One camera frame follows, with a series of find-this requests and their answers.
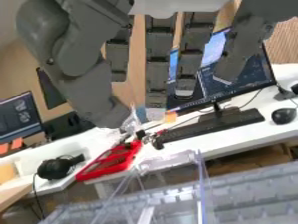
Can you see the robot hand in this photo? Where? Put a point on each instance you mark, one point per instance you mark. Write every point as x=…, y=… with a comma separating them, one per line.
x=75, y=56

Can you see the black bag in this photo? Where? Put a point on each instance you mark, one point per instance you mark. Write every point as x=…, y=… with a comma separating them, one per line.
x=67, y=126

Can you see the computer monitor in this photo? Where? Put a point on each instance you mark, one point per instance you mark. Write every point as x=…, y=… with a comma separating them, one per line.
x=248, y=76
x=20, y=116

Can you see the orange sticky notes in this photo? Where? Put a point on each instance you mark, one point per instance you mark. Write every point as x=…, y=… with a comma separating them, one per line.
x=11, y=146

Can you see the red tray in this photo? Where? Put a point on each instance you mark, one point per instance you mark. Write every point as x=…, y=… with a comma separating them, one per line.
x=108, y=161

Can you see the black headphones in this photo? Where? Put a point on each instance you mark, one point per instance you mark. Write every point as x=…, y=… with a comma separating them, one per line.
x=53, y=168

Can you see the black keyboard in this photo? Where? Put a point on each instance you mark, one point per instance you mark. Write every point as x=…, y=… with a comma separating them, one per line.
x=213, y=125

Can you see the pale wooden block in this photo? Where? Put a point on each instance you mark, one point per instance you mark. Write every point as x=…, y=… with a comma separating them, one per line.
x=7, y=171

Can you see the white desk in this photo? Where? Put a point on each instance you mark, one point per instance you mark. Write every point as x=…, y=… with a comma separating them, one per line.
x=48, y=186
x=248, y=133

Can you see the black mouse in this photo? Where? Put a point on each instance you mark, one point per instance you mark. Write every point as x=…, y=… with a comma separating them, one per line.
x=284, y=115

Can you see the clear box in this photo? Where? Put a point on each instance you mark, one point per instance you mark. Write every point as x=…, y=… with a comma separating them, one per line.
x=248, y=193

